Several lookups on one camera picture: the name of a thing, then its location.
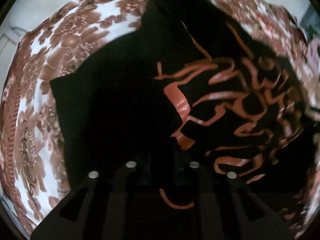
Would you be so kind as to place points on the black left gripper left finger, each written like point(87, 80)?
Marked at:
point(111, 204)

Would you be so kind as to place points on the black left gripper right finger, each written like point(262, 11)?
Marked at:
point(208, 206)

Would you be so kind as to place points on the black orange graffiti hoodie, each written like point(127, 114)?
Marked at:
point(188, 85)

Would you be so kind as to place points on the floral brown bed blanket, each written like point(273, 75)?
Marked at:
point(33, 175)

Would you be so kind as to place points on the white bed headboard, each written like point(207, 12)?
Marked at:
point(10, 38)

